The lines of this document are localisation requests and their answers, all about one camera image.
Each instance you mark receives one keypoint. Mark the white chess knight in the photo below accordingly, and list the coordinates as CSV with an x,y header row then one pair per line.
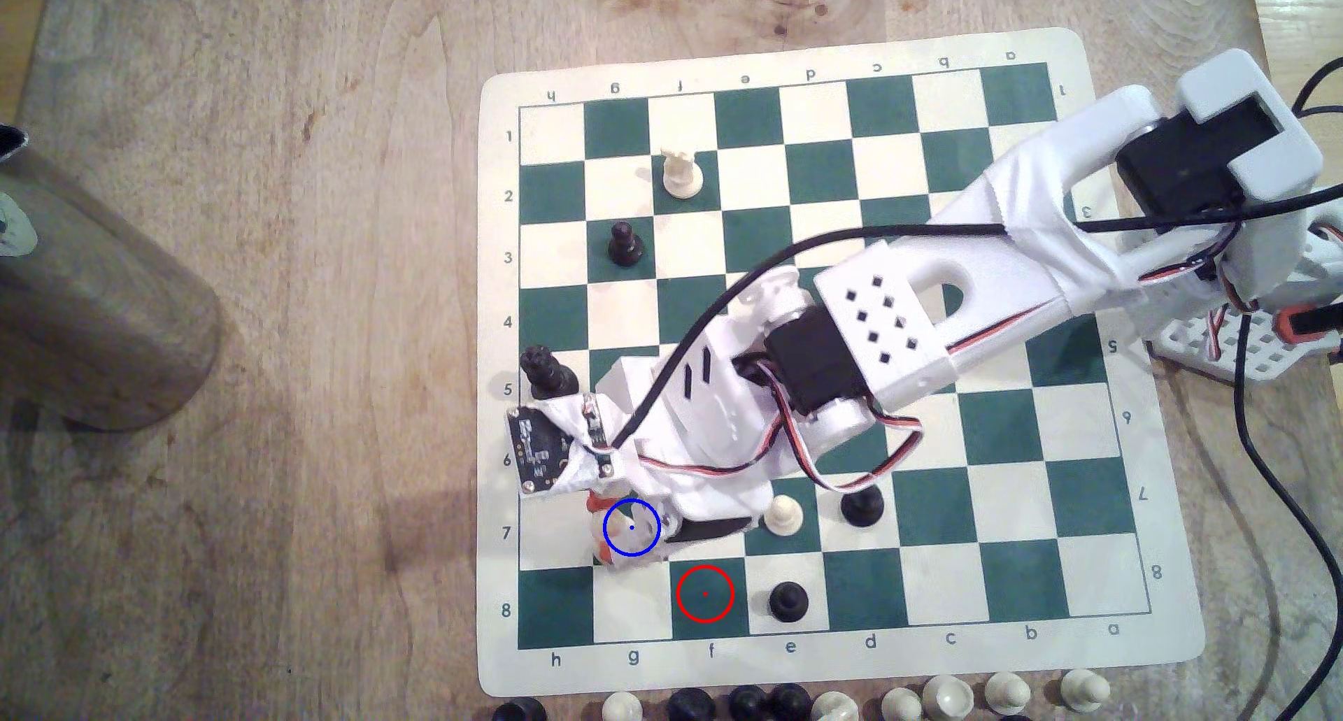
x,y
682,176

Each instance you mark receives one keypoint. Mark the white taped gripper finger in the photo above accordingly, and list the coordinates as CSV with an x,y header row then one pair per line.
x,y
630,491
671,546

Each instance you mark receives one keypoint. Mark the taped camera circuit board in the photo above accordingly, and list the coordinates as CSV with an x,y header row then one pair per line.
x,y
540,448

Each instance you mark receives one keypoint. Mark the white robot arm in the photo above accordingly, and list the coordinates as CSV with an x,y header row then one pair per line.
x,y
892,312

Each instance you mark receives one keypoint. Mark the white printed gripper body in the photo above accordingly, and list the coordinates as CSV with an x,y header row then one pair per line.
x,y
706,529

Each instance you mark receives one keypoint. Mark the large white chess piece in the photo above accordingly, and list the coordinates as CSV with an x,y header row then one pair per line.
x,y
632,532

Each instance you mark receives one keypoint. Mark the white perforated base plate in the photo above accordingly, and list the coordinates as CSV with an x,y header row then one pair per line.
x,y
1259,356

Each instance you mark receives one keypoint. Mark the black chess pawn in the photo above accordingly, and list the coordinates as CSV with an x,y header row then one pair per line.
x,y
789,601
626,247
862,508

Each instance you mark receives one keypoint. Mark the brown metal cylinder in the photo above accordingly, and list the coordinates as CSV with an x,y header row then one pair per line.
x,y
94,312

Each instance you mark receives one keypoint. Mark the white chess pawn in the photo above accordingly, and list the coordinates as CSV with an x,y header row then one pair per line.
x,y
783,515

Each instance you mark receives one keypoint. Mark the black chess queen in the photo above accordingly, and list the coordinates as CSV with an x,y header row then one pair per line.
x,y
546,373

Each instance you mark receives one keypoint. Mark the orange black clamp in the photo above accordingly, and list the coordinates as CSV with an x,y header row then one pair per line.
x,y
1306,322

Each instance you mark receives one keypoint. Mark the green white chess mat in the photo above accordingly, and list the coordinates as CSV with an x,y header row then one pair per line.
x,y
944,595

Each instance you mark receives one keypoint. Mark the black chess piece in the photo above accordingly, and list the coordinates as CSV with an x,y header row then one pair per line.
x,y
748,704
789,702
690,706
519,712

